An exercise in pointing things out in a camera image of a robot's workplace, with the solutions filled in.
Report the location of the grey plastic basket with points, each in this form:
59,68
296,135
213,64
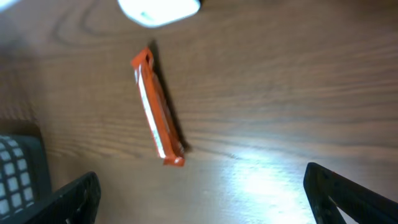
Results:
25,176

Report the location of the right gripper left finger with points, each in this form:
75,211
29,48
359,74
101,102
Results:
76,202

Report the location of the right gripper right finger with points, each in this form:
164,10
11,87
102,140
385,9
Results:
329,193

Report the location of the orange snack bar wrapper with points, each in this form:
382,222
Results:
167,141

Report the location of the white barcode scanner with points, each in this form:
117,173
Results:
157,13

